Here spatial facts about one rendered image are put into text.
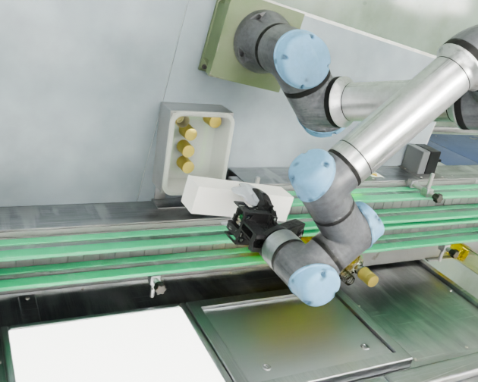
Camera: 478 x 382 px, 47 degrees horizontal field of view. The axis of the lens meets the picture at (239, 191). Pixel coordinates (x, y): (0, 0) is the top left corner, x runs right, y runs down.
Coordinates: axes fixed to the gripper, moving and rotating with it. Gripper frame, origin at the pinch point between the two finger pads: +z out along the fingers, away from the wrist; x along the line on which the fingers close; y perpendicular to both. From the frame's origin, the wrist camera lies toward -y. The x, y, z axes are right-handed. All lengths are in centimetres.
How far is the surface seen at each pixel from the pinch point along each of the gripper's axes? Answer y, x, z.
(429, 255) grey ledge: -96, 21, 21
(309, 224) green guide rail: -32.5, 10.4, 13.8
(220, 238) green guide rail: -6.4, 16.2, 13.7
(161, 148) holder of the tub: 8.6, -0.4, 29.4
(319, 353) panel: -24.7, 30.7, -14.8
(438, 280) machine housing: -90, 25, 10
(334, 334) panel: -32.6, 29.5, -9.5
